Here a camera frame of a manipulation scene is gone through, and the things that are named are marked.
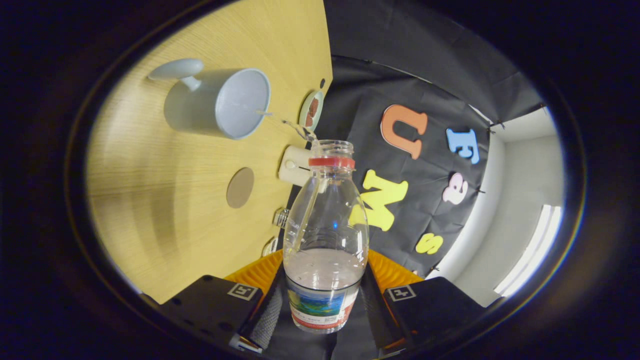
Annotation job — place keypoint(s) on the white toaster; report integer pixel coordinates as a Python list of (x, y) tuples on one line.
[(292, 167)]

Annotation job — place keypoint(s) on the round brown coaster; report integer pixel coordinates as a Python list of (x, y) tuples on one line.
[(240, 187)]

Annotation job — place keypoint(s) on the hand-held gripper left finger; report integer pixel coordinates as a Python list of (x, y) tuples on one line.
[(270, 315)]

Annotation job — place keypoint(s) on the black backdrop cloth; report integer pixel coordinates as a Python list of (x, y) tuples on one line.
[(400, 75)]

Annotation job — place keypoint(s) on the brown meat piece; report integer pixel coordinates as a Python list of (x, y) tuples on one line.
[(309, 120), (314, 106)]

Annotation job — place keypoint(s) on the wooden table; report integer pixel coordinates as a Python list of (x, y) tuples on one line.
[(150, 200)]

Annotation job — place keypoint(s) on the white cup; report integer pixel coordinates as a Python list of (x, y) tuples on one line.
[(200, 110)]

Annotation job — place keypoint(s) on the small white dish with food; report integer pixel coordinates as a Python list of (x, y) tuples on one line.
[(270, 246)]

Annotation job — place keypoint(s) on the clear plastic juice bottle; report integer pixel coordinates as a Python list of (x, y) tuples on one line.
[(325, 285)]

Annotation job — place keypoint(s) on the long ceiling light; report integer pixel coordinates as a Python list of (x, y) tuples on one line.
[(535, 245)]

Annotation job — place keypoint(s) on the pale green plate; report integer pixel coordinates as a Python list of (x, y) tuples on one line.
[(303, 120)]

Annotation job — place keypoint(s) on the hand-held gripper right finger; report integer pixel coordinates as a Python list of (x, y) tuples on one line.
[(380, 320)]

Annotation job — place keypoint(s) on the small clear jar with spoon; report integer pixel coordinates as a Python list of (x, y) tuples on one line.
[(282, 218)]

